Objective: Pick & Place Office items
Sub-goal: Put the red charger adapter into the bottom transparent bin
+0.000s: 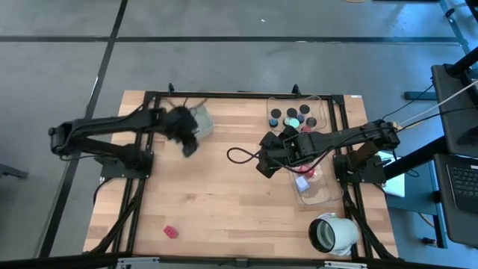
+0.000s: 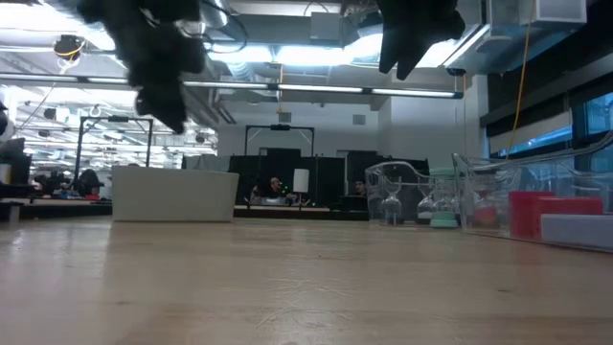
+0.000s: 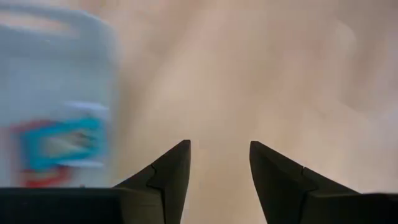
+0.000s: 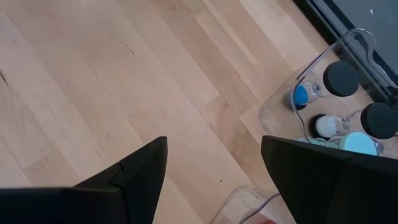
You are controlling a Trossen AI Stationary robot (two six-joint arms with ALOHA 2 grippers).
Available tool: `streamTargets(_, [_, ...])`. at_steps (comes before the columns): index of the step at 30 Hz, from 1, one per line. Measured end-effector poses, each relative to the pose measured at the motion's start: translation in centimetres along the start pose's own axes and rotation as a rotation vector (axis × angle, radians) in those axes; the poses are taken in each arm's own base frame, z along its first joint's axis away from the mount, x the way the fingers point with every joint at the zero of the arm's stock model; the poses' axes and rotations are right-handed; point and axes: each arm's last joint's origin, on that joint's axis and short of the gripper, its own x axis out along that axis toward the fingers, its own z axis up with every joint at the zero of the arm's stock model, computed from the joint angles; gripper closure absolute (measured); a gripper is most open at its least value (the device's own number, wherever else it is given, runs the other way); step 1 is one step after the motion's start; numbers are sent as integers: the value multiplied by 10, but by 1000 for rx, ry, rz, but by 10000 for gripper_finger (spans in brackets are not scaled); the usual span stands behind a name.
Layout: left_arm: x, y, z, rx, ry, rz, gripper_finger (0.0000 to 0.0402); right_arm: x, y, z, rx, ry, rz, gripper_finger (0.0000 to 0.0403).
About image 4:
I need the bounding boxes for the black aluminium table frame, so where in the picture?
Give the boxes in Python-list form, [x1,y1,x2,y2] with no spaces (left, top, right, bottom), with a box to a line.
[292,0,398,103]

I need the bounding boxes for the clear plastic tray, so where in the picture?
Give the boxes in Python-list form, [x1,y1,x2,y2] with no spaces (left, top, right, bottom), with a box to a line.
[211,185,299,224]
[259,27,398,156]

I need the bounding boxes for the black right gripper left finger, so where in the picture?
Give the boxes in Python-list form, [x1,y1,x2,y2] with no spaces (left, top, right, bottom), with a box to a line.
[0,136,169,224]

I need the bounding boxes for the white sand timer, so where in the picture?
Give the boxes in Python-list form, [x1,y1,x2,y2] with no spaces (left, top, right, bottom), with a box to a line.
[310,102,398,140]

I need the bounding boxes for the blue sand timer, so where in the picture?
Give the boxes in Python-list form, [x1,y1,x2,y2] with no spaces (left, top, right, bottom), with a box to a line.
[285,60,361,111]

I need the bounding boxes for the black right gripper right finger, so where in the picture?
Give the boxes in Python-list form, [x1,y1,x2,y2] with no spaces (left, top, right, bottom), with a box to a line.
[260,135,398,224]

